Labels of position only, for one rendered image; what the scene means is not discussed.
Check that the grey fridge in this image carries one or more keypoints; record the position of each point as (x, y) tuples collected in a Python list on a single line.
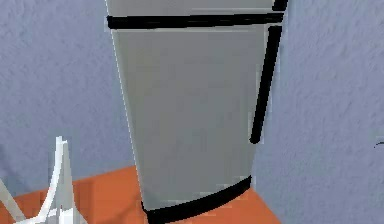
[(190, 110)]

